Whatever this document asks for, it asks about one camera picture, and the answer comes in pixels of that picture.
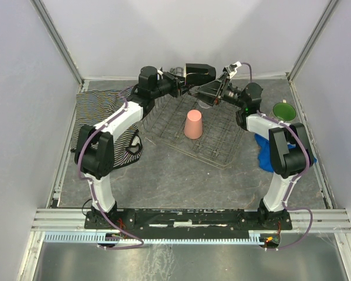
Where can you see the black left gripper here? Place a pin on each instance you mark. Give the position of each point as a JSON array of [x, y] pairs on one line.
[[179, 86]]

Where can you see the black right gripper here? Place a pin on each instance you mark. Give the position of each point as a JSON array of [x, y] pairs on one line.
[[222, 90]]

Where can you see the black mug cream inside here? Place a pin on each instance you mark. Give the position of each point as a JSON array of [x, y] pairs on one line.
[[199, 73]]

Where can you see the salmon pink plastic cup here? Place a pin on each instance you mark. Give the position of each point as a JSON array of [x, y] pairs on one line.
[[193, 124]]

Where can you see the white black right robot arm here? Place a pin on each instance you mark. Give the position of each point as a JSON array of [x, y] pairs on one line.
[[250, 118]]

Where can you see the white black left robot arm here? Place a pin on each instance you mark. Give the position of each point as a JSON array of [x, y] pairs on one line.
[[95, 151]]

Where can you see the christmas mug green inside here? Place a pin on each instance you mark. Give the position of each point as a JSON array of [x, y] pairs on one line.
[[283, 111]]

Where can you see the blue microfibre cloth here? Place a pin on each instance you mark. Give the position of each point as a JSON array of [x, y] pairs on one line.
[[266, 152]]

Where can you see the striped cloth garment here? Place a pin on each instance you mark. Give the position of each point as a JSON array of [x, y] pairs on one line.
[[93, 107]]

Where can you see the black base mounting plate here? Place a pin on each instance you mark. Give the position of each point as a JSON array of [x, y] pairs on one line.
[[238, 219]]

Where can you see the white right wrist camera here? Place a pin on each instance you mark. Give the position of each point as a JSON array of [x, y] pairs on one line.
[[232, 69]]

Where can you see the grey wire dish rack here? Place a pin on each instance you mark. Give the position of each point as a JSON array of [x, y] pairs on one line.
[[220, 133]]

